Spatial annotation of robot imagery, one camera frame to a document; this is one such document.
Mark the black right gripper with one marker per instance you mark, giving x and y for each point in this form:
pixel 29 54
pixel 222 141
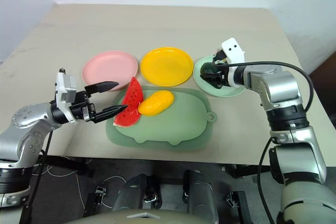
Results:
pixel 221 60

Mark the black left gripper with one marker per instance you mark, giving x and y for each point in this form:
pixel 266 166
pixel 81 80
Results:
pixel 81 106

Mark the dark green toy vegetable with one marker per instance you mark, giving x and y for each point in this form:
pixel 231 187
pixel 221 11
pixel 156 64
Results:
pixel 216 85

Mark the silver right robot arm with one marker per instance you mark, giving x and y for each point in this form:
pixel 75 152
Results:
pixel 286 90

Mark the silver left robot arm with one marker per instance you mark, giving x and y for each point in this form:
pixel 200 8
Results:
pixel 29 132

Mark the light green plate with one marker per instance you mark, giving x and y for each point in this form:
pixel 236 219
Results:
pixel 231 91

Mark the pink plate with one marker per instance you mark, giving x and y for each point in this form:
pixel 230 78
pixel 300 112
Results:
pixel 109 66

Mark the yellow plate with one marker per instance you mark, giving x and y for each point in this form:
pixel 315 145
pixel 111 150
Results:
pixel 166 66

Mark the red watermelon slice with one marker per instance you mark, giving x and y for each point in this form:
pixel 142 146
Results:
pixel 131 103

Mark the yellow orange mango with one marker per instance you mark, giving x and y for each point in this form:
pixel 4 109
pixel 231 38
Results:
pixel 156 103

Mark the green pig-shaped cutting board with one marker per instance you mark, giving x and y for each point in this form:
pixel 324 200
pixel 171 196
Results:
pixel 170 127

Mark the metal clamp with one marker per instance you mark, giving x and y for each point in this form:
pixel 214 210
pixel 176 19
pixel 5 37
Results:
pixel 99 193
pixel 232 199
pixel 152 199

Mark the dark rounded robot leg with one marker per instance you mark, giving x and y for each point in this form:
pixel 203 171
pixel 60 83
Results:
pixel 134 192
pixel 200 192

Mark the grey-green robot torso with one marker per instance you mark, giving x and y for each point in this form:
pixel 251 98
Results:
pixel 141 218

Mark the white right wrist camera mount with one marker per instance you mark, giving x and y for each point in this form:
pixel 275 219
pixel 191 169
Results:
pixel 233 53

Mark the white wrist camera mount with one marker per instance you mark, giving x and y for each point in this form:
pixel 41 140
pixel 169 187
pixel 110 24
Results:
pixel 233 53
pixel 65 87

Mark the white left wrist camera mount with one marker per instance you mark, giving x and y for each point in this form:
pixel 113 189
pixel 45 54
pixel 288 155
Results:
pixel 65 87

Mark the black table frame bar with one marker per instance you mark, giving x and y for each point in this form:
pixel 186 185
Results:
pixel 246 171
pixel 65 165

